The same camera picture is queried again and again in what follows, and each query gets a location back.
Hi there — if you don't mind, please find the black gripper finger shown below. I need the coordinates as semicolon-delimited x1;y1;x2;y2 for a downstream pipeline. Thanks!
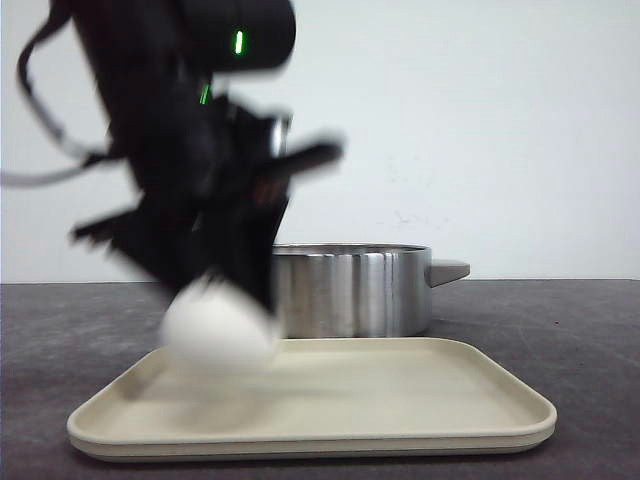
196;194;289;313
105;209;210;295

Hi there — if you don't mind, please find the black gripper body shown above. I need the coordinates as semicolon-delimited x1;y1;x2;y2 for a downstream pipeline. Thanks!
69;84;346;241

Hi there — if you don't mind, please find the panda bun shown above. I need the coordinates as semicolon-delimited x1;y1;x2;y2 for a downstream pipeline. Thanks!
160;281;282;371

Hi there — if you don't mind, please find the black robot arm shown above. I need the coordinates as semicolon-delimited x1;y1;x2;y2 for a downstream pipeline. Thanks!
69;1;342;309

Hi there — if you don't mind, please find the stainless steel steamer pot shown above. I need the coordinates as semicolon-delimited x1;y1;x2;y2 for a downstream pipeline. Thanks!
273;243;470;339

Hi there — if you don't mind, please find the beige plastic tray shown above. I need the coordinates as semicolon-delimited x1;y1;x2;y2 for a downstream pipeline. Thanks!
67;338;557;462

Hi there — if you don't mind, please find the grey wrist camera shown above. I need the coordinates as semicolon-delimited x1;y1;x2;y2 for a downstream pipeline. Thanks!
269;114;293;158

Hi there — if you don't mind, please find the black braided cable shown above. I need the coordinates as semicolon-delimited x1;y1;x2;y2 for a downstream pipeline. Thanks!
0;0;121;189

